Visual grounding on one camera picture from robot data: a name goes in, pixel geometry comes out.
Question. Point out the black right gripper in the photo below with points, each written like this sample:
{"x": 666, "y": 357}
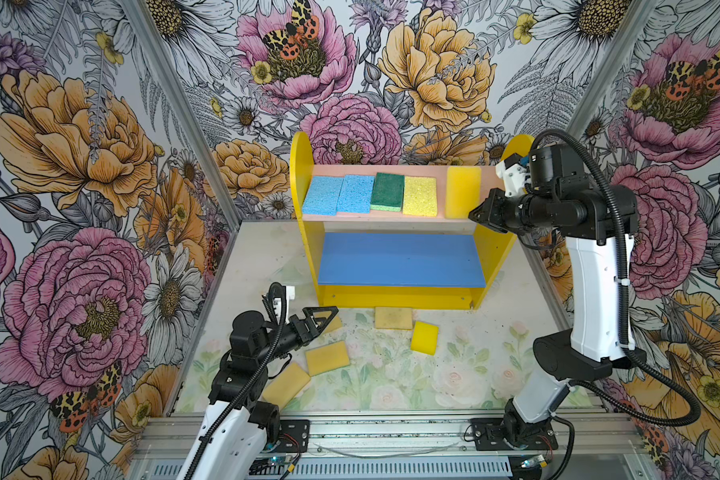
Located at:
{"x": 491, "y": 210}

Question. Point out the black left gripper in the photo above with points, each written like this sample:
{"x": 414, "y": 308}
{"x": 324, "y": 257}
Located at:
{"x": 312, "y": 322}

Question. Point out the tan yellow sponge upper left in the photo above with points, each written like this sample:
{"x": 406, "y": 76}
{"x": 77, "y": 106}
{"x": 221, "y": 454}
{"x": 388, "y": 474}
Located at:
{"x": 335, "y": 324}

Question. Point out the aluminium frame post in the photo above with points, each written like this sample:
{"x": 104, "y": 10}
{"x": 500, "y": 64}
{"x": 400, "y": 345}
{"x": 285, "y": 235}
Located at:
{"x": 620, "y": 52}
{"x": 161, "y": 64}

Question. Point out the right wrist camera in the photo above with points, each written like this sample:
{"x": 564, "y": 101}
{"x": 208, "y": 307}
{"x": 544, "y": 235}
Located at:
{"x": 514, "y": 173}

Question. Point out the bright yellow square sponge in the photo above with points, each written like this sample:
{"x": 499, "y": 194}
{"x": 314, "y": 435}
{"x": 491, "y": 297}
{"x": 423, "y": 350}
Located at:
{"x": 424, "y": 338}

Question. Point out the tan sponge right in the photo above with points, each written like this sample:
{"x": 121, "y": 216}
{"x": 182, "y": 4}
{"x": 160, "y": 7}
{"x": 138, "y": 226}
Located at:
{"x": 393, "y": 318}

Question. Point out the speckled yellow sponge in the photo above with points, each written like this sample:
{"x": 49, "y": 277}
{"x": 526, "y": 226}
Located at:
{"x": 420, "y": 197}

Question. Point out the tan yellow sponge middle left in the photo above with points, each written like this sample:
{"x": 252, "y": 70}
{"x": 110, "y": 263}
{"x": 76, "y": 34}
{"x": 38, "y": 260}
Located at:
{"x": 327, "y": 358}

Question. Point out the yellow shelf with coloured boards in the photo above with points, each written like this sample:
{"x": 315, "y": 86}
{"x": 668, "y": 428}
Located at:
{"x": 390, "y": 259}

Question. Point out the green scouring sponge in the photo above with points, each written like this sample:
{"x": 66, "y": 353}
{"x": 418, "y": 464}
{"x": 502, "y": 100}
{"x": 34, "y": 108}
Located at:
{"x": 388, "y": 192}

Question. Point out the tan yellow sponge lower left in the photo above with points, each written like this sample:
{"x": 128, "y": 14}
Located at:
{"x": 284, "y": 388}

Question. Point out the right aluminium frame post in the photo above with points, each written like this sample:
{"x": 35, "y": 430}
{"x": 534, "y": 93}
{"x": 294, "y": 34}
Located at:
{"x": 620, "y": 52}

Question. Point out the tan yellow sponge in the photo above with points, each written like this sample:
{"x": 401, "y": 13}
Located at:
{"x": 284, "y": 388}
{"x": 327, "y": 358}
{"x": 335, "y": 324}

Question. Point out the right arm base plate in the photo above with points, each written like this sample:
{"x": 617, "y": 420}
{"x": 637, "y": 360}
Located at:
{"x": 508, "y": 434}

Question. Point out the left aluminium frame post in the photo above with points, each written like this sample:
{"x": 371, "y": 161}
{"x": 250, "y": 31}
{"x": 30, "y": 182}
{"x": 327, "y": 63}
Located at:
{"x": 161, "y": 64}

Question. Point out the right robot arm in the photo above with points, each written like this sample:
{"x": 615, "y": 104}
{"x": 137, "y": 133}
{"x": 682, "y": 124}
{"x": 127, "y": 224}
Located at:
{"x": 595, "y": 344}

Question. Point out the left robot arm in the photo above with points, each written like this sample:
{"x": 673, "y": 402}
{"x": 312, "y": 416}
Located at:
{"x": 238, "y": 425}

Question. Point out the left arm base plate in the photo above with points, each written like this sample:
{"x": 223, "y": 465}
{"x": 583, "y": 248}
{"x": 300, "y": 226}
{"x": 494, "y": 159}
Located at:
{"x": 293, "y": 437}

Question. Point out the light blue sponge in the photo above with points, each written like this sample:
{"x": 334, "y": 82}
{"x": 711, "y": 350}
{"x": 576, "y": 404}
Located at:
{"x": 322, "y": 196}

